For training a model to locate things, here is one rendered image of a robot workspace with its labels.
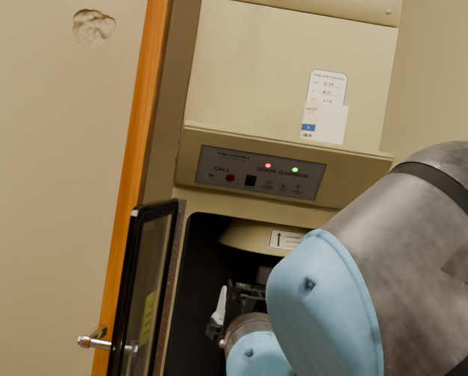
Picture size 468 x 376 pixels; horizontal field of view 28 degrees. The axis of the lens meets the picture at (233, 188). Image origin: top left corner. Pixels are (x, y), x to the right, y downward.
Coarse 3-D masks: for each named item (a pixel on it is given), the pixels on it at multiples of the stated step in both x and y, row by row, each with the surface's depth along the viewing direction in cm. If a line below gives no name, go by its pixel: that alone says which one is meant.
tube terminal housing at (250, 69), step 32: (224, 0) 148; (224, 32) 148; (256, 32) 149; (288, 32) 149; (320, 32) 149; (352, 32) 150; (384, 32) 150; (192, 64) 148; (224, 64) 149; (256, 64) 149; (288, 64) 149; (320, 64) 150; (352, 64) 150; (384, 64) 150; (192, 96) 149; (224, 96) 149; (256, 96) 149; (288, 96) 150; (352, 96) 150; (384, 96) 151; (256, 128) 150; (288, 128) 150; (352, 128) 151; (192, 192) 150; (224, 192) 150; (288, 224) 151; (320, 224) 151
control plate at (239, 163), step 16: (208, 160) 142; (224, 160) 142; (240, 160) 142; (256, 160) 142; (272, 160) 141; (288, 160) 141; (304, 160) 141; (208, 176) 145; (224, 176) 145; (240, 176) 145; (272, 176) 144; (288, 176) 144; (304, 176) 144; (320, 176) 143; (272, 192) 147; (288, 192) 147; (304, 192) 146
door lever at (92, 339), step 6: (90, 330) 127; (96, 330) 127; (102, 330) 129; (78, 336) 123; (84, 336) 123; (90, 336) 123; (96, 336) 125; (102, 336) 129; (78, 342) 123; (84, 342) 123; (90, 342) 123; (96, 342) 123; (102, 342) 123; (108, 342) 123; (102, 348) 123; (108, 348) 123
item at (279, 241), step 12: (228, 228) 158; (240, 228) 156; (252, 228) 155; (264, 228) 154; (276, 228) 154; (288, 228) 154; (300, 228) 156; (228, 240) 156; (240, 240) 155; (252, 240) 154; (264, 240) 153; (276, 240) 153; (288, 240) 154; (300, 240) 155; (264, 252) 152; (276, 252) 153; (288, 252) 153
